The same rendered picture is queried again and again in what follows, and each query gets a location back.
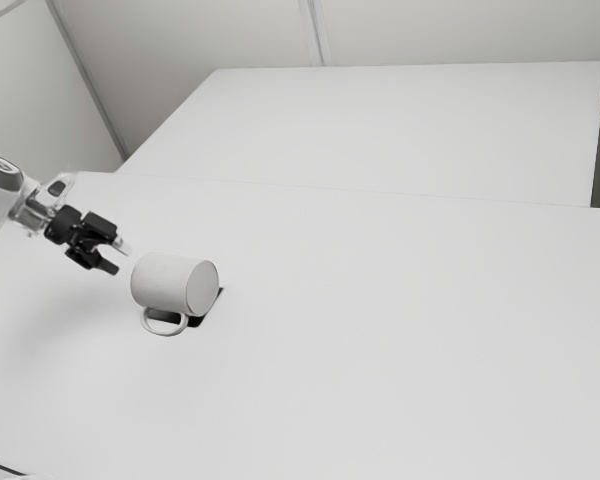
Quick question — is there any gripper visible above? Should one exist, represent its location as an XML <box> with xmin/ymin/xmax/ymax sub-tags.
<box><xmin>43</xmin><ymin>203</ymin><xmax>133</xmax><ymax>276</ymax></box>

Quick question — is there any white mug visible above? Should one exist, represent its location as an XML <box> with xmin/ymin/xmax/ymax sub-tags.
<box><xmin>130</xmin><ymin>251</ymin><xmax>219</xmax><ymax>338</ymax></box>

